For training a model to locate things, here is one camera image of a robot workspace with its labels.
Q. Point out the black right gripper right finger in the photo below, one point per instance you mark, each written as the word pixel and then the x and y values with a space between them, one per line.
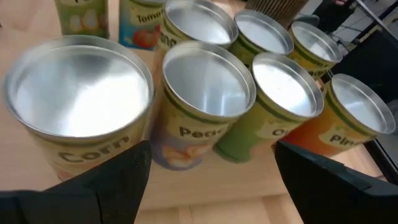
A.
pixel 335 199

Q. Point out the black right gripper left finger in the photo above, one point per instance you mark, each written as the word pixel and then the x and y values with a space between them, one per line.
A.
pixel 77 199

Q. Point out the red pineapple label tin can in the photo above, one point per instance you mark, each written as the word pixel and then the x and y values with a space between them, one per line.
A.
pixel 357 102

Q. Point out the red corn label tin can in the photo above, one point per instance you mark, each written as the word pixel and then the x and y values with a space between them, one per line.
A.
pixel 77 93

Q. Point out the green oranges label tin can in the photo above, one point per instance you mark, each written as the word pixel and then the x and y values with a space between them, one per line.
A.
pixel 283 90

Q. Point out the yellow can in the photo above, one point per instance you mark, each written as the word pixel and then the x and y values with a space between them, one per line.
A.
pixel 315 43

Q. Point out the peaches label tin can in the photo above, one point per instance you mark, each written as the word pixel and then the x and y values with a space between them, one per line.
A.
pixel 205 84
pixel 199 21

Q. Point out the green pears label tin can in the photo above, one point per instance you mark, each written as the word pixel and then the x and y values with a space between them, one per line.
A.
pixel 81 18

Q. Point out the blue tomato label tin can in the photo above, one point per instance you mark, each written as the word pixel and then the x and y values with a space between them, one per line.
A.
pixel 140 28

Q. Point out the black table edge rail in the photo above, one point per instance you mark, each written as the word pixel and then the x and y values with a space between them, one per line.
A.
pixel 382 161

